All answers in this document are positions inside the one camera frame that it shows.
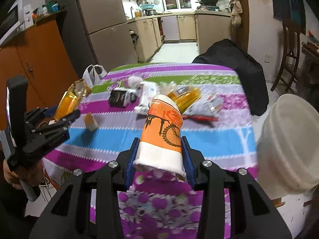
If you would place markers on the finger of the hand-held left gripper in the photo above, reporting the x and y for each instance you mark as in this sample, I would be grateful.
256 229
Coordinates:
71 116
53 137

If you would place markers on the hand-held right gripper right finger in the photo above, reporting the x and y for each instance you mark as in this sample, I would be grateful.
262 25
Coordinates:
187 159

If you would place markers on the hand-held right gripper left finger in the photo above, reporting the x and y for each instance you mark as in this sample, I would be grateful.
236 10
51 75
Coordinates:
132 159

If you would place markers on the yellow snack packet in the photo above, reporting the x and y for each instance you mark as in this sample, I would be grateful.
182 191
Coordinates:
187 97
69 99

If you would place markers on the orange printed paper cup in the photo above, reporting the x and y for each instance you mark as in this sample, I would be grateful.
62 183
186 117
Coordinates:
162 129

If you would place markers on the white face mask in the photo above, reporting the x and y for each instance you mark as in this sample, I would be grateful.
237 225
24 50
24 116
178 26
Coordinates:
147 97

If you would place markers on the stack of white bowls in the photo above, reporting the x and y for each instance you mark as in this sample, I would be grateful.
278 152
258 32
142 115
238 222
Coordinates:
289 149

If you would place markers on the person's left hand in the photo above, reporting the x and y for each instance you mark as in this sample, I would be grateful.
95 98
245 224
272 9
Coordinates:
11 176

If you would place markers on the striped floral tablecloth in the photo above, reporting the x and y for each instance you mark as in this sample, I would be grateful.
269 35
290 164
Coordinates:
112 134

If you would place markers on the red wrapper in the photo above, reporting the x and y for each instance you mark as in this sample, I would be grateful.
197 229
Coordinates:
201 119

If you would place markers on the white plastic bag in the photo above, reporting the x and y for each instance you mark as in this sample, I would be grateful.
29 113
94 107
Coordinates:
93 76

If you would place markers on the small black box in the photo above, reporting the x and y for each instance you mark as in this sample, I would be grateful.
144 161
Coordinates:
119 97

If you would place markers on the grey foil packet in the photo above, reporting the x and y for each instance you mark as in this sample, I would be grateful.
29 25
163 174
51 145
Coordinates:
204 105

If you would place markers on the orange wooden cabinet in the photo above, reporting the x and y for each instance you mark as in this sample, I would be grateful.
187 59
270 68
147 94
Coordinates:
37 59

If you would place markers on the knotted white cloth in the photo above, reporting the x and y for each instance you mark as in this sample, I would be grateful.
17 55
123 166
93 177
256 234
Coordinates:
134 82

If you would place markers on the crumpled shiny wrapper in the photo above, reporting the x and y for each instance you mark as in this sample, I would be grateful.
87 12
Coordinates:
168 87

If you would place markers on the white microwave oven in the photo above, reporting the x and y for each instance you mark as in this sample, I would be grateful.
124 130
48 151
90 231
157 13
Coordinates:
11 22

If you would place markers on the beige refrigerator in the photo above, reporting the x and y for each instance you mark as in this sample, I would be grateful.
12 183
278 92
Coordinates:
104 25

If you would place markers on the black covered chair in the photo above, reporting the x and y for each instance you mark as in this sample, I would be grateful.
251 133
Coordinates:
236 67

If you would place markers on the teal container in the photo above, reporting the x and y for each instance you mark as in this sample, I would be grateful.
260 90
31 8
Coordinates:
53 7

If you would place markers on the beige kitchen cabinets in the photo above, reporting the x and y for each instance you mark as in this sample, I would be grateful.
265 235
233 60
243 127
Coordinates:
187 27

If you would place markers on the teal basin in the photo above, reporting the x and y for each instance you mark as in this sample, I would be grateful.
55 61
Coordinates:
146 7

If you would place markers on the dark wooden chair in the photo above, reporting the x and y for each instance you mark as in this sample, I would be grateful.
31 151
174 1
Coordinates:
290 54

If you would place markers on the dark wooden side table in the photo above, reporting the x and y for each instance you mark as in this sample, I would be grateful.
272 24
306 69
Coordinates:
311 64

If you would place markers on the hanging bags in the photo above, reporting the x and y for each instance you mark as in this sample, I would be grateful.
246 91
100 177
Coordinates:
236 7

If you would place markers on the black wok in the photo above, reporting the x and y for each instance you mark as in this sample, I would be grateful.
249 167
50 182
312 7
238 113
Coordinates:
206 0

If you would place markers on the wall socket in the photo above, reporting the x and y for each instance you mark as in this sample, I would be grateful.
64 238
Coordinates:
267 59

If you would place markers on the dark wall picture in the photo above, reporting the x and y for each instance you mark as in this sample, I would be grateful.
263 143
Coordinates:
289 2

